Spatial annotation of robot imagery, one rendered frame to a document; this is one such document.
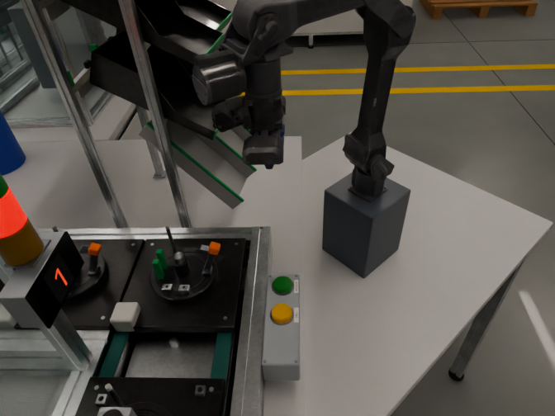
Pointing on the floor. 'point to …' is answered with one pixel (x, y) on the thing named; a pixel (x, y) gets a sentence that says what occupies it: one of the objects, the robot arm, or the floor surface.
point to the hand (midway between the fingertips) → (268, 152)
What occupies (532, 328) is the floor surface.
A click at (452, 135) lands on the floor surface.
